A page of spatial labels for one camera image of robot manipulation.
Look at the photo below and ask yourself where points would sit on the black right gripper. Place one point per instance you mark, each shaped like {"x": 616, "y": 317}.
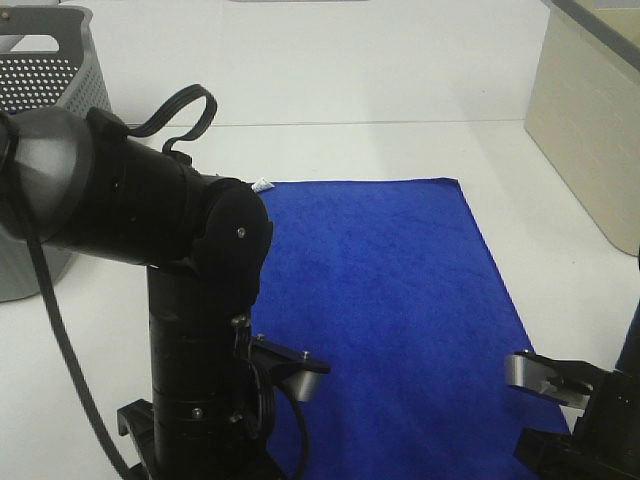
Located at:
{"x": 604, "y": 443}

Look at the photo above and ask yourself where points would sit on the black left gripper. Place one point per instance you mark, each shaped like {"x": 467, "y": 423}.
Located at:
{"x": 189, "y": 441}

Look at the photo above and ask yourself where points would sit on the blue microfibre towel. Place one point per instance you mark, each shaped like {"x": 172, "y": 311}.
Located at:
{"x": 392, "y": 285}

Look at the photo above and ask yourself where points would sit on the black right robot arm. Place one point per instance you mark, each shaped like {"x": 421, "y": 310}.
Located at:
{"x": 631, "y": 335}

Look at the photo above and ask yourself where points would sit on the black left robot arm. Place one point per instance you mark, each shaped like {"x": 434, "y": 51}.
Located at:
{"x": 87, "y": 185}

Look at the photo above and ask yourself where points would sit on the beige storage bin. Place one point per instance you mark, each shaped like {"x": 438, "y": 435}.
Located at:
{"x": 583, "y": 112}

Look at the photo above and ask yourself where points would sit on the grey perforated plastic basket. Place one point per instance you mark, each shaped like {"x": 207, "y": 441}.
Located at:
{"x": 48, "y": 58}

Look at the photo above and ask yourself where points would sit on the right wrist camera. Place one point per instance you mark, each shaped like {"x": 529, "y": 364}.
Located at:
{"x": 569, "y": 383}

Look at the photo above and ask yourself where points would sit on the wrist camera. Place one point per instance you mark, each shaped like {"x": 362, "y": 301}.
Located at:
{"x": 569, "y": 383}
{"x": 299, "y": 371}

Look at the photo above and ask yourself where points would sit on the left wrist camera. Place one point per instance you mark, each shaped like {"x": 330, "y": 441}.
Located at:
{"x": 299, "y": 371}

